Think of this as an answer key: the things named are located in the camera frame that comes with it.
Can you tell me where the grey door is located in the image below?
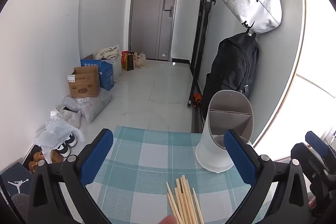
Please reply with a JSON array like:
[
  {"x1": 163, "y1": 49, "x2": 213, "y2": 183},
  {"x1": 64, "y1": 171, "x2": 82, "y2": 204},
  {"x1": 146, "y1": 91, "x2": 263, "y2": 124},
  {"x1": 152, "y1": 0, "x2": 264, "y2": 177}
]
[{"x1": 129, "y1": 0, "x2": 181, "y2": 61}]

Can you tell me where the black backpack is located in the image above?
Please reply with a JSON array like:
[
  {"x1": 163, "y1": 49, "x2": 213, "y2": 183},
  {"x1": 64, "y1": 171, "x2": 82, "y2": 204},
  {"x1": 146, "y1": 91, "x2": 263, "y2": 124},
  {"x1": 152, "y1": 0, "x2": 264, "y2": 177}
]
[{"x1": 202, "y1": 32, "x2": 260, "y2": 119}]

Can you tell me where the black metal frame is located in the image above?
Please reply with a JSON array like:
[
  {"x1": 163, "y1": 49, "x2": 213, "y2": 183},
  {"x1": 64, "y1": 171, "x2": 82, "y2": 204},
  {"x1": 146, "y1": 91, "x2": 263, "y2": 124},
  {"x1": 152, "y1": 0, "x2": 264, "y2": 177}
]
[{"x1": 188, "y1": 0, "x2": 217, "y2": 109}]

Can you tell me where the small white parcel bag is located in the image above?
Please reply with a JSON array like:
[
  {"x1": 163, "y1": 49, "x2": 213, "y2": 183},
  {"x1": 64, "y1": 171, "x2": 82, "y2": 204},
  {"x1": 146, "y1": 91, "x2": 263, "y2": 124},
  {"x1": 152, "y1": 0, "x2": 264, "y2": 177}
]
[{"x1": 50, "y1": 107, "x2": 82, "y2": 127}]

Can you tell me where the beige folded cloth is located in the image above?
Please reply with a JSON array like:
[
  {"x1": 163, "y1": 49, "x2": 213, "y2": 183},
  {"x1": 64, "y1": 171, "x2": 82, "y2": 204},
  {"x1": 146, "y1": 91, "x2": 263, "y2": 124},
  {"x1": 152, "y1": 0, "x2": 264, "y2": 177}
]
[{"x1": 95, "y1": 46, "x2": 121, "y2": 60}]

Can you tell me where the dark blue shoe box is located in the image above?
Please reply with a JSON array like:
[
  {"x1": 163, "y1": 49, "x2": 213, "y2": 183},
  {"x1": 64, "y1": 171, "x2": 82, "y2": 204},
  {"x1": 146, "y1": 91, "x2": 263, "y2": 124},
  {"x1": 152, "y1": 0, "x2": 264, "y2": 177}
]
[{"x1": 0, "y1": 162, "x2": 34, "y2": 203}]

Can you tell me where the brown boot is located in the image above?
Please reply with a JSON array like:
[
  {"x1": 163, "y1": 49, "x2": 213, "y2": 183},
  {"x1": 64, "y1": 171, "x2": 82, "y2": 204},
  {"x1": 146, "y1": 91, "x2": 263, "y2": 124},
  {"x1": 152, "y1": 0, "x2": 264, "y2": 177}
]
[
  {"x1": 49, "y1": 149, "x2": 64, "y2": 164},
  {"x1": 28, "y1": 152, "x2": 46, "y2": 174}
]

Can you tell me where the black and white sneaker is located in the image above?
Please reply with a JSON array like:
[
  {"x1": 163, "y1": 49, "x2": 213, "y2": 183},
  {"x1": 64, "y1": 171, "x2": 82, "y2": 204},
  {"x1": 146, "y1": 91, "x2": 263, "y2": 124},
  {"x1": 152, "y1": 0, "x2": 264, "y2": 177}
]
[
  {"x1": 56, "y1": 143, "x2": 71, "y2": 157},
  {"x1": 66, "y1": 133, "x2": 78, "y2": 147}
]

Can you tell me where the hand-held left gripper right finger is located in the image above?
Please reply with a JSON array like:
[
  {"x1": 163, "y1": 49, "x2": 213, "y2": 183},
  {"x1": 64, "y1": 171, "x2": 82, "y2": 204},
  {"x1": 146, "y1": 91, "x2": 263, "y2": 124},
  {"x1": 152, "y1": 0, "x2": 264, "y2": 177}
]
[{"x1": 223, "y1": 129, "x2": 310, "y2": 224}]

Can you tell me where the pile of wooden chopsticks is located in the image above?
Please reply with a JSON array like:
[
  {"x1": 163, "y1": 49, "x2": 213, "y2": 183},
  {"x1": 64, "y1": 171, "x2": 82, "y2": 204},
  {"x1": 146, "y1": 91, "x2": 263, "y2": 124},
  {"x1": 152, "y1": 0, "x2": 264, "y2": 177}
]
[{"x1": 166, "y1": 175, "x2": 205, "y2": 224}]

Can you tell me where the white plastic bag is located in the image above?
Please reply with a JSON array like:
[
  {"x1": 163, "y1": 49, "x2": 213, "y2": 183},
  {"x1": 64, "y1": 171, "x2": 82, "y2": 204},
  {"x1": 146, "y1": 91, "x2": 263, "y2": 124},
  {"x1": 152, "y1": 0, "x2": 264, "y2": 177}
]
[{"x1": 34, "y1": 116, "x2": 85, "y2": 164}]

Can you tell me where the yellow and red bag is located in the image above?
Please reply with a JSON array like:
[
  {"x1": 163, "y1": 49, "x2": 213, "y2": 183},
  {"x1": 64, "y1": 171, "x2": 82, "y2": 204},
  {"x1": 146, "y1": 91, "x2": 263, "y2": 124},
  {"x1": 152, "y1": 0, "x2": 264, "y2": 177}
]
[{"x1": 121, "y1": 51, "x2": 135, "y2": 71}]

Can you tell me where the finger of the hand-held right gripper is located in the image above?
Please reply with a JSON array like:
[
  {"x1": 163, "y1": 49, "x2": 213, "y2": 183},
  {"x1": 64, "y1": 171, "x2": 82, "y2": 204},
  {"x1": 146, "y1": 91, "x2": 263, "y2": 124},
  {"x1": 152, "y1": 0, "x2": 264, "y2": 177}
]
[
  {"x1": 305, "y1": 131, "x2": 336, "y2": 161},
  {"x1": 291, "y1": 143, "x2": 336, "y2": 180}
]

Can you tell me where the white utensil holder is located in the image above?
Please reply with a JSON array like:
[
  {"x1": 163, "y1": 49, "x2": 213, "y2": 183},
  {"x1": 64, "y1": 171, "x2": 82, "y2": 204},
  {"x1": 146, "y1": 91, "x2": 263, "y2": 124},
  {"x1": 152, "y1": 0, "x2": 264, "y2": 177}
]
[{"x1": 195, "y1": 90, "x2": 254, "y2": 173}]

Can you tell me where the beige tote bag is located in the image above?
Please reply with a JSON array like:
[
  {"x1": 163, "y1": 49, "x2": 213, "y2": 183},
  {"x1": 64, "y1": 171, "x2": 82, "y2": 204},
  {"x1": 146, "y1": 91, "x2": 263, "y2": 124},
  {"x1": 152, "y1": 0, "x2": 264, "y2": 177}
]
[{"x1": 134, "y1": 52, "x2": 147, "y2": 68}]

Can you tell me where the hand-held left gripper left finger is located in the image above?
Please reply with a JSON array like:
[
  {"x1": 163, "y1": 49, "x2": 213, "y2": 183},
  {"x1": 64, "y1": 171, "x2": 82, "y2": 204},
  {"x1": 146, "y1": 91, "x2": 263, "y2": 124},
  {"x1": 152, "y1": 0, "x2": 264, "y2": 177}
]
[{"x1": 28, "y1": 128, "x2": 114, "y2": 224}]

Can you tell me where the blue cardboard box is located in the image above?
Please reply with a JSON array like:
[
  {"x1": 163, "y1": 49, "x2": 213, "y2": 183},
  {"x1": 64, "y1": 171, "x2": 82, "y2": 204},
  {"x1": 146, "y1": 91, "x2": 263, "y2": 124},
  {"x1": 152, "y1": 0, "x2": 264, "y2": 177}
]
[{"x1": 80, "y1": 54, "x2": 114, "y2": 90}]

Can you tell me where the brown cardboard box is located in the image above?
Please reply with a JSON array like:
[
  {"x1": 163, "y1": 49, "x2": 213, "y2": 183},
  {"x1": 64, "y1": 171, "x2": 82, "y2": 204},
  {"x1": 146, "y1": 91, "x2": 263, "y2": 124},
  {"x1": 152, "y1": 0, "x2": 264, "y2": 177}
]
[{"x1": 67, "y1": 66, "x2": 101, "y2": 98}]

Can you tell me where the teal checked tablecloth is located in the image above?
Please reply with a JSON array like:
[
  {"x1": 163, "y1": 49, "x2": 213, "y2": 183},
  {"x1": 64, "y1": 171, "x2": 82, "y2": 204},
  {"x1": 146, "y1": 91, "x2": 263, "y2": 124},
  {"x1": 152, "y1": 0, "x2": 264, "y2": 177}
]
[{"x1": 85, "y1": 126, "x2": 273, "y2": 224}]

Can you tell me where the person's left hand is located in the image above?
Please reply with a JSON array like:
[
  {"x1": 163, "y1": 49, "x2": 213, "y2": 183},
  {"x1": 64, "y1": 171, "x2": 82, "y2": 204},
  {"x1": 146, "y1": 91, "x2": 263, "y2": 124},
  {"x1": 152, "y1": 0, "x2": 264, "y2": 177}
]
[{"x1": 160, "y1": 215, "x2": 179, "y2": 224}]

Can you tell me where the large grey parcel bag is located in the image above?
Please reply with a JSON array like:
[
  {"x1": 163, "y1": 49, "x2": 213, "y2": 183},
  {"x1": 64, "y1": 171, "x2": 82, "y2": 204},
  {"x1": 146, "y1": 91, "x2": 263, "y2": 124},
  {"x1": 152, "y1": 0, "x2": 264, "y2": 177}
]
[{"x1": 62, "y1": 89, "x2": 112, "y2": 123}]

